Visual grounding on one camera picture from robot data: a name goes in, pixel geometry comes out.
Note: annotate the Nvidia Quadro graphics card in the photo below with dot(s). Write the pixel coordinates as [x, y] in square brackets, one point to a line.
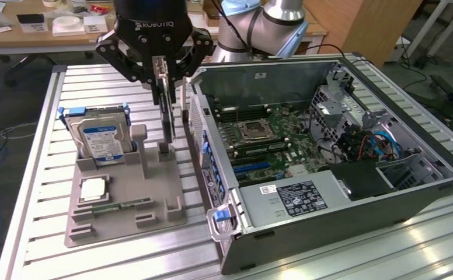
[165, 111]

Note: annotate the white cube box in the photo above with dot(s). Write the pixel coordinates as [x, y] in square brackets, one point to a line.
[93, 24]

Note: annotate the wooden cabinet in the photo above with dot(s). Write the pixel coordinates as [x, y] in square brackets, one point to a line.
[367, 29]

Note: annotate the red package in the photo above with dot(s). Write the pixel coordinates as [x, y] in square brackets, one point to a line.
[97, 8]

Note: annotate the white desk frame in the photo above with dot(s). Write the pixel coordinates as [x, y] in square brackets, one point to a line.
[431, 29]

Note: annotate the grey power supply unit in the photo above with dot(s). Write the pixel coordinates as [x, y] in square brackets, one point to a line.
[265, 213]

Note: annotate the small beige tape roll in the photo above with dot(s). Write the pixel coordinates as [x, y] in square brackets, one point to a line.
[45, 3]

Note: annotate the long PCIe expansion slot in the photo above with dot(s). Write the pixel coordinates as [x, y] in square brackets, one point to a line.
[249, 167]

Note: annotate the black and white box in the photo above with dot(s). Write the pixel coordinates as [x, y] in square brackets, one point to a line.
[32, 20]

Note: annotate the silver CPU chip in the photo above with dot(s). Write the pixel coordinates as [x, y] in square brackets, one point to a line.
[92, 191]

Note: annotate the metal CPU socket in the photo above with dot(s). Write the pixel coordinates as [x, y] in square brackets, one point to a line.
[255, 128]

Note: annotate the flat white box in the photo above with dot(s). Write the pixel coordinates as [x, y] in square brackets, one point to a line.
[68, 32]

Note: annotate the grey metal disk bay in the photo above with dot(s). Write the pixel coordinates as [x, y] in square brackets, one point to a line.
[405, 175]

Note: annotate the green motherboard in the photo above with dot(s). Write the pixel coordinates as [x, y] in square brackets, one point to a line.
[304, 148]

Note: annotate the wooden desk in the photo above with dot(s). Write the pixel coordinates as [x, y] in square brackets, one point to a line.
[24, 41]

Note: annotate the grey plastic parts rack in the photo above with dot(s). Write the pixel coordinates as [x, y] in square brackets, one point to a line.
[133, 227]

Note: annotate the green RAM stick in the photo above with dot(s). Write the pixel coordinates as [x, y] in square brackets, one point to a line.
[109, 207]

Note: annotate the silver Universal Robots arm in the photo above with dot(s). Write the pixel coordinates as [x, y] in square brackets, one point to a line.
[284, 13]

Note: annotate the black installed RAM stick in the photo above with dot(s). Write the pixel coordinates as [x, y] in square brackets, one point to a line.
[261, 147]

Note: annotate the hard disk with blue label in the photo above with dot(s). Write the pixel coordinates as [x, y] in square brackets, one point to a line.
[97, 140]

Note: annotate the black RAM slot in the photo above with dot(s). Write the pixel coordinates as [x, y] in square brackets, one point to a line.
[244, 117]
[240, 110]

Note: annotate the open dark grey PC case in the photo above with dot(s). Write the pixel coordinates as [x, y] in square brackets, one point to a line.
[328, 233]

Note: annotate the perforated metal drive cage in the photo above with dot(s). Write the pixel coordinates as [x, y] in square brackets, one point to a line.
[335, 116]

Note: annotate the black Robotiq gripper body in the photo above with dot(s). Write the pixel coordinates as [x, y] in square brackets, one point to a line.
[152, 29]

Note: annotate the black chair base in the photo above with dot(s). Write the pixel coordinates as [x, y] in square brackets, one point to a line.
[11, 81]

